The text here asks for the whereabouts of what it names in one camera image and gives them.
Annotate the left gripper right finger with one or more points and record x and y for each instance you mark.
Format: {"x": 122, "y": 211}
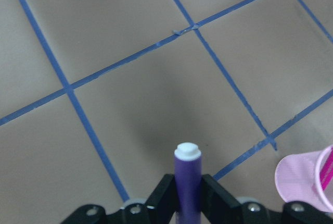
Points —
{"x": 217, "y": 204}

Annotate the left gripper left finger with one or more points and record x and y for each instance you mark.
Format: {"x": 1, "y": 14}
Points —
{"x": 162, "y": 203}

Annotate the purple pen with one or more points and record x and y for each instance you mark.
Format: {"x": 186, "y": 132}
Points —
{"x": 187, "y": 168}

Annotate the pink pen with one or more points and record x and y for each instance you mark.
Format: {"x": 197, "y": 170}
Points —
{"x": 325, "y": 174}

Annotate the pink mesh cup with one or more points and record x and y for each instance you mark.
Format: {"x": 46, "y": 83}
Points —
{"x": 297, "y": 179}

